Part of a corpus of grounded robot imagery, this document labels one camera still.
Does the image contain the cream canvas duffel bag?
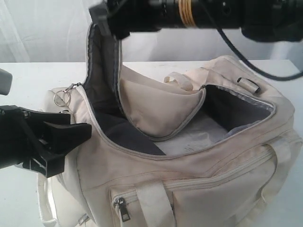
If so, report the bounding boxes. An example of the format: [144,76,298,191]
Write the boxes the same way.
[37,25,303,227]

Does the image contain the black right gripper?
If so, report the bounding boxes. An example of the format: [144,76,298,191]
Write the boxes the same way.
[89,0,166,40]

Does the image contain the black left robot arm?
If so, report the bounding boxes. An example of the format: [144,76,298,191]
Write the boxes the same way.
[0,105,92,178]

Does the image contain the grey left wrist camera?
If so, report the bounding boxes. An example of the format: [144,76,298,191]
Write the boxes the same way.
[0,69,13,96]

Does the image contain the clear plastic wrapped package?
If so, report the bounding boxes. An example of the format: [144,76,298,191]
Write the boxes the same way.
[155,111,228,156]

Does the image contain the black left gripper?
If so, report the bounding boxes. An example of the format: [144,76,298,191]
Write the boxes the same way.
[15,107,92,178]

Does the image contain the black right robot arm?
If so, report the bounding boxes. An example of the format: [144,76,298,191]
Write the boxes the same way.
[89,0,303,43]

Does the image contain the metal ring with dark clasp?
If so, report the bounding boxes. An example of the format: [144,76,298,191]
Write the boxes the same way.
[53,83,82,107]

